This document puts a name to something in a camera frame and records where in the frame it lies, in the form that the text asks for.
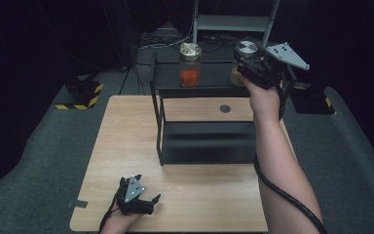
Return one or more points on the grey metal stand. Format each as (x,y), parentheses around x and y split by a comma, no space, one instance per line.
(232,23)

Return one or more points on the black tripod legs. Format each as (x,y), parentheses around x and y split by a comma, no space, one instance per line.
(131,78)

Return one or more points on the grey tape piece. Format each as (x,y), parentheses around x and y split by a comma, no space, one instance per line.
(77,203)

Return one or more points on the glass jar with silver lid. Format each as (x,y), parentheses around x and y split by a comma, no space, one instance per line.
(246,48)

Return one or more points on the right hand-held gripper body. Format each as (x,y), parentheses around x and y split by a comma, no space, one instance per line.
(272,70)

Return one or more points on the black metal shelf rack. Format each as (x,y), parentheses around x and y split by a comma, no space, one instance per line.
(204,143)

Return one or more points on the glass jar with gold lid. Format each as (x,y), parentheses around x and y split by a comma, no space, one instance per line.
(190,70)

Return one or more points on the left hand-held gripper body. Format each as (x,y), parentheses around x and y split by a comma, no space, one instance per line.
(131,196)

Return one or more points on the person's left hand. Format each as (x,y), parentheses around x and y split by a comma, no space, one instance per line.
(125,219)

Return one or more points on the yellow black striped stand base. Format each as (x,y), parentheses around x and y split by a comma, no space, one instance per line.
(311,100)
(82,92)

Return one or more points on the round dark table grommet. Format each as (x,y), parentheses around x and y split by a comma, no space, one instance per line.
(225,109)

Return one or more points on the person's right hand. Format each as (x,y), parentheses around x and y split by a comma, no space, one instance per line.
(264,100)

